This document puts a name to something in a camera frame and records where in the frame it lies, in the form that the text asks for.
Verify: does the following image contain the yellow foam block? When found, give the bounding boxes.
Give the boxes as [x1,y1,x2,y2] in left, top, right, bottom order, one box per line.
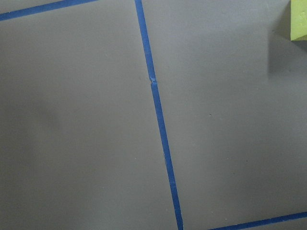
[290,0,307,41]

